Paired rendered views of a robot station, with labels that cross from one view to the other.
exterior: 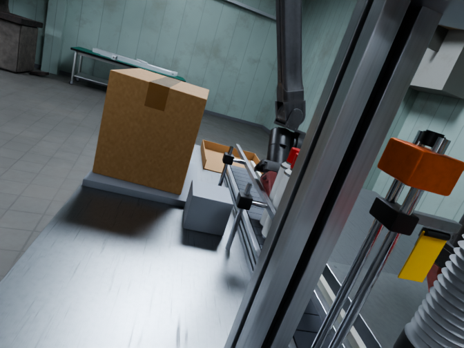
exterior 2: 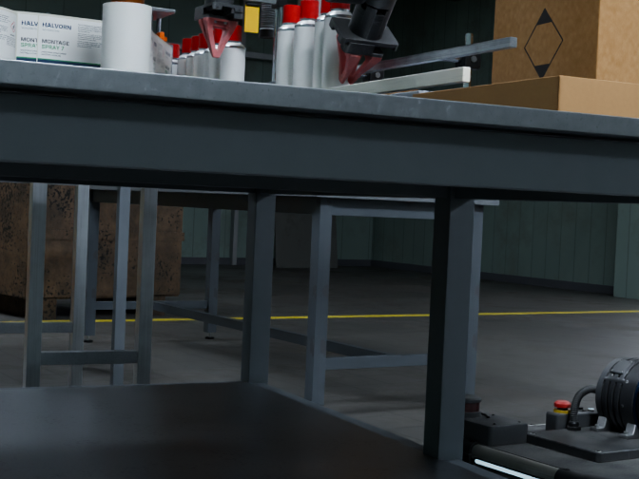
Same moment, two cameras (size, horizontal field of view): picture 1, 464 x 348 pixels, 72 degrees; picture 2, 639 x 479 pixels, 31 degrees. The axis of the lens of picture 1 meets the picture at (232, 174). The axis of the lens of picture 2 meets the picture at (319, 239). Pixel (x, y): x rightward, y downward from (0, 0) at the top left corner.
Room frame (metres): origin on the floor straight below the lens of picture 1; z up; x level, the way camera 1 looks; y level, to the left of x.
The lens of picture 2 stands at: (2.63, -0.59, 0.72)
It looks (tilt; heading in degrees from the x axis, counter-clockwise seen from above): 2 degrees down; 167
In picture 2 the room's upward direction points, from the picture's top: 3 degrees clockwise
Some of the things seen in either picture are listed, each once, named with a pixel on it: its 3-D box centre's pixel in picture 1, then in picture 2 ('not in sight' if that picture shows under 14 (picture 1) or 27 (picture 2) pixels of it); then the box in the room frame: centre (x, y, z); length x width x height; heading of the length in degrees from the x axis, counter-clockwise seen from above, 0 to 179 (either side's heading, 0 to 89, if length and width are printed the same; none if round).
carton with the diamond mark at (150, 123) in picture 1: (157, 126); (606, 51); (0.93, 0.26, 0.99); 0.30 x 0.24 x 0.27; 8
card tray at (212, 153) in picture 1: (232, 160); (567, 111); (1.32, 0.02, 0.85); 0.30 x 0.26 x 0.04; 13
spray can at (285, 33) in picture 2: not in sight; (290, 62); (0.53, -0.17, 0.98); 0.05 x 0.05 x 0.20
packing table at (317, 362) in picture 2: not in sight; (254, 279); (-2.32, 0.28, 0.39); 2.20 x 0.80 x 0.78; 20
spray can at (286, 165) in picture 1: (283, 189); (338, 51); (0.72, -0.13, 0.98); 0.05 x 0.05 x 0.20
